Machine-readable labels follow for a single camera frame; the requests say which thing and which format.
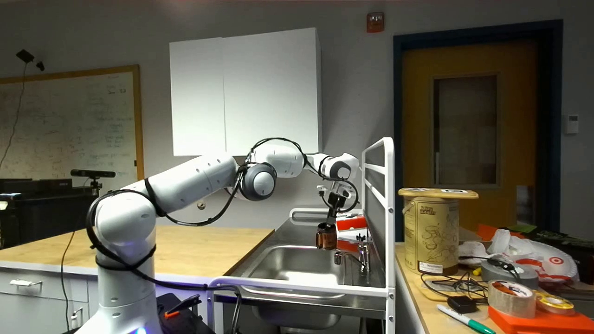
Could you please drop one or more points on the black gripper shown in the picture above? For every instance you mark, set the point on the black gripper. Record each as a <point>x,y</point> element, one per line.
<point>325,237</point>

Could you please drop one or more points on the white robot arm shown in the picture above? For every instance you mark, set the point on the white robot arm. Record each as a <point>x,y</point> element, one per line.
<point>121,224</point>

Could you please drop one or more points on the stainless steel sink basin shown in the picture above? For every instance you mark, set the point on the stainless steel sink basin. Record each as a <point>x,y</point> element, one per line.
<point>303,272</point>

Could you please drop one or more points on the green capped marker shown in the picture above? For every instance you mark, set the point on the green capped marker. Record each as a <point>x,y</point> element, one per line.
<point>468,322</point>

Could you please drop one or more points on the red white box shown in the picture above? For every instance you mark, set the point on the red white box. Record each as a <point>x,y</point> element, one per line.
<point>351,233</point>

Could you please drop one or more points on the chrome faucet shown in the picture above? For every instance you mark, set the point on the chrome faucet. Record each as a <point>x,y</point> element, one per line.
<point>364,253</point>

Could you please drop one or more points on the wooden countertop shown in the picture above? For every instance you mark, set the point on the wooden countertop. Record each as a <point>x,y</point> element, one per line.
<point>180,252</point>

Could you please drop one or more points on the white plastic bag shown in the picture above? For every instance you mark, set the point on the white plastic bag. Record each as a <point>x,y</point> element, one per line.
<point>550,263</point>

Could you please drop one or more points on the yellow door with window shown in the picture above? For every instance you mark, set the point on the yellow door with window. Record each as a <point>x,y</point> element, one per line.
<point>479,109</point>

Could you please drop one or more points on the brown packing tape roll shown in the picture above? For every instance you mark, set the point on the brown packing tape roll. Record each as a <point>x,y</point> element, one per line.
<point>511,300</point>

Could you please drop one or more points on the red fire alarm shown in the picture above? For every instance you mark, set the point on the red fire alarm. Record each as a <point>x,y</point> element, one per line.
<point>375,23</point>

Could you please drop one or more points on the orange flat box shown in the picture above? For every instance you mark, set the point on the orange flat box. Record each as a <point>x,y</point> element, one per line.
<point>542,324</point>

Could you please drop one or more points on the white sink frame rail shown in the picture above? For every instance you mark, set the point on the white sink frame rail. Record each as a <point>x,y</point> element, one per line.
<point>370,311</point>

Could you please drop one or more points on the large cable spool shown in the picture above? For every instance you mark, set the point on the large cable spool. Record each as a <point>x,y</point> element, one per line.
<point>431,228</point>

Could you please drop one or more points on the white wall cabinet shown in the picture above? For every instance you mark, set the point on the white wall cabinet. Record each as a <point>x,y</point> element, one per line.
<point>230,92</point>

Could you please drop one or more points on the black camera on stand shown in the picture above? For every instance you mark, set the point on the black camera on stand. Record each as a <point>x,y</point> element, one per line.
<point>93,177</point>

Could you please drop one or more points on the whiteboard with wooden frame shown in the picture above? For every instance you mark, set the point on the whiteboard with wooden frame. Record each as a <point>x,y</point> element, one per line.
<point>84,120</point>

